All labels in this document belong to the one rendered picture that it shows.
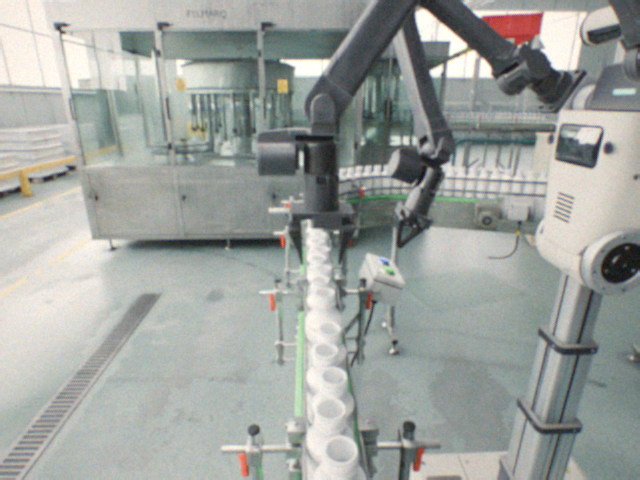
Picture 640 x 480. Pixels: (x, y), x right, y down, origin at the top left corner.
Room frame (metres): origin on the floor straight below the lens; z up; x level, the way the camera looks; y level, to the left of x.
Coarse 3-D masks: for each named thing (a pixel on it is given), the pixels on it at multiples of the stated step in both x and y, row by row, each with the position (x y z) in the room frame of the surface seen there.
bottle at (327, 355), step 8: (320, 344) 0.50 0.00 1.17; (328, 344) 0.50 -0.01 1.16; (320, 352) 0.50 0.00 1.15; (328, 352) 0.50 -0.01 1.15; (336, 352) 0.48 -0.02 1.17; (320, 360) 0.47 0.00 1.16; (328, 360) 0.47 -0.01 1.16; (336, 360) 0.48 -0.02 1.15; (312, 368) 0.49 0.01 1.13; (320, 368) 0.47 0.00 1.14; (312, 376) 0.48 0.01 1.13; (312, 384) 0.47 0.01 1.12; (312, 392) 0.47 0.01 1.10
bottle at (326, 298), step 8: (320, 288) 0.62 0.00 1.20; (328, 288) 0.63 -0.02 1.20; (320, 296) 0.59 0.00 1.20; (328, 296) 0.60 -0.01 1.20; (320, 304) 0.59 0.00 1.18; (328, 304) 0.59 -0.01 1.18; (312, 312) 0.61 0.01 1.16; (320, 312) 0.59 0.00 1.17; (328, 312) 0.59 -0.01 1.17; (336, 312) 0.60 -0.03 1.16; (312, 320) 0.59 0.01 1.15; (320, 320) 0.59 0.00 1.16; (328, 320) 0.59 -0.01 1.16; (336, 320) 0.59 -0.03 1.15; (312, 328) 0.58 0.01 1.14; (344, 328) 0.60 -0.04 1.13; (312, 336) 0.58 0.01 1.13; (312, 344) 0.59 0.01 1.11
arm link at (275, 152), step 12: (324, 96) 0.57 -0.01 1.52; (312, 108) 0.57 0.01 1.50; (324, 108) 0.57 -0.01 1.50; (312, 120) 0.57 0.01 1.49; (324, 120) 0.57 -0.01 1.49; (264, 132) 0.59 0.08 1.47; (276, 132) 0.59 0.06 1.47; (288, 132) 0.59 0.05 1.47; (300, 132) 0.59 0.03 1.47; (312, 132) 0.57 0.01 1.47; (324, 132) 0.57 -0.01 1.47; (264, 144) 0.59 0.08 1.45; (276, 144) 0.59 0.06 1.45; (288, 144) 0.59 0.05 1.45; (264, 156) 0.58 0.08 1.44; (276, 156) 0.58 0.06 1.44; (288, 156) 0.58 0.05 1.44; (264, 168) 0.58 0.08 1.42; (276, 168) 0.58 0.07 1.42; (288, 168) 0.58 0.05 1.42
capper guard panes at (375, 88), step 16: (384, 64) 5.85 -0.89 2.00; (432, 64) 5.87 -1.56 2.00; (368, 80) 5.84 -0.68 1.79; (384, 80) 5.85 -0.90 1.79; (400, 80) 5.86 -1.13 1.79; (368, 96) 5.84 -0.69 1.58; (384, 96) 5.85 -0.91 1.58; (400, 96) 5.86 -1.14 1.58; (368, 112) 5.84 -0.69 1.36; (400, 112) 5.86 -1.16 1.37; (368, 128) 5.84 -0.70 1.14; (384, 128) 5.85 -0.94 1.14; (400, 128) 5.86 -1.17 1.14; (368, 144) 5.84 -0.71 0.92; (384, 144) 5.85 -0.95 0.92; (400, 144) 5.86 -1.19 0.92
